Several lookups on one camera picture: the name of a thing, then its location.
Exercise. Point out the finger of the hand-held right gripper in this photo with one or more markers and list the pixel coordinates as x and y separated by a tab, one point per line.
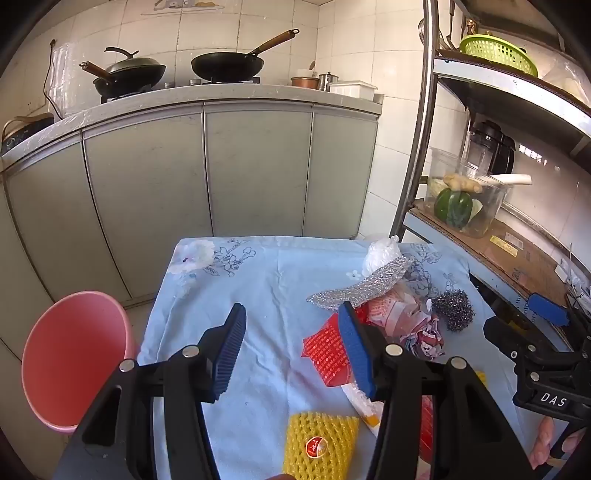
547	308
508	337

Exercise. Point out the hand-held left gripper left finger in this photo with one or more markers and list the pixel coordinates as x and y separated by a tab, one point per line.
228	355

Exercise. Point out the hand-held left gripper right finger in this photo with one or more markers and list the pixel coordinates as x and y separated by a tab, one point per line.
358	355

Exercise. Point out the red packet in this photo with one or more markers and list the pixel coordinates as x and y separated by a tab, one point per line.
328	353

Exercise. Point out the steel wool ball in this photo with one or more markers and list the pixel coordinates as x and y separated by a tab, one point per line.
455	310

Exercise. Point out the colourful patterned rag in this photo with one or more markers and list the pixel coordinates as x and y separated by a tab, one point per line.
425	344

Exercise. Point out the white plastic bag ball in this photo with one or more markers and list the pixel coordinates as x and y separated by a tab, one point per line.
381	254

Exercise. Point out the yellow foam net red sticker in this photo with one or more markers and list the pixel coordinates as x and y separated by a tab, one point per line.
300	443

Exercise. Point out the pink plastic bucket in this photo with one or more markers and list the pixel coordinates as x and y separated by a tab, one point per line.
69	355

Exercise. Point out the person's right hand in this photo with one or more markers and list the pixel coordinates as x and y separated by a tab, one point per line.
541	443

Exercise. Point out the brown cardboard sheet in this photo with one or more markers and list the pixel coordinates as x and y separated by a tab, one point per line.
508	249

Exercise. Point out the blue floral tablecloth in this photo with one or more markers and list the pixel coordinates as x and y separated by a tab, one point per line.
277	300

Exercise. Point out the clear plastic container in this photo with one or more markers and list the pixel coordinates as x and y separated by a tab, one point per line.
489	207

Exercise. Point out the white leek stalk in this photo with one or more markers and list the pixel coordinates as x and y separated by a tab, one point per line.
512	179

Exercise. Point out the green bell pepper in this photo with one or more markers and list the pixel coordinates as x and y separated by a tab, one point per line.
455	207

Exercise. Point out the ginger root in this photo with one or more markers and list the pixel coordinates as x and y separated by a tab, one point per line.
461	183

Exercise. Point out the black blender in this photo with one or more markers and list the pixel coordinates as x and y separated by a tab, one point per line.
496	143

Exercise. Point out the grey kitchen cabinet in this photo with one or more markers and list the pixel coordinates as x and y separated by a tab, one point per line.
138	184

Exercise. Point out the steel kitchen rack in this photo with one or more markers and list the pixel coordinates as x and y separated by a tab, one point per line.
425	115

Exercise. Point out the clear plastic bag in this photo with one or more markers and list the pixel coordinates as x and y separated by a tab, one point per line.
568	78

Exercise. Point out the green plastic basket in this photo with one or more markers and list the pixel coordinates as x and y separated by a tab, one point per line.
498	50

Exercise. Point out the white rectangular container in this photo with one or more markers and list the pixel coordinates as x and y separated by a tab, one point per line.
353	88

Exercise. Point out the gas stove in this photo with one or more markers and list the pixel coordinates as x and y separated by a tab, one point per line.
221	81

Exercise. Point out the steel lidded cup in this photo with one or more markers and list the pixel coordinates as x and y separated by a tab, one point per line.
328	83

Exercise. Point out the copper pot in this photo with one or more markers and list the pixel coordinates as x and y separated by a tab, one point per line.
304	83

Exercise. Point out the dark wok lid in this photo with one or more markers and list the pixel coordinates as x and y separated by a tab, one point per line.
138	64

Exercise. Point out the clear plastic sheet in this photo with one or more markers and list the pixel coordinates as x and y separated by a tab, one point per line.
69	78

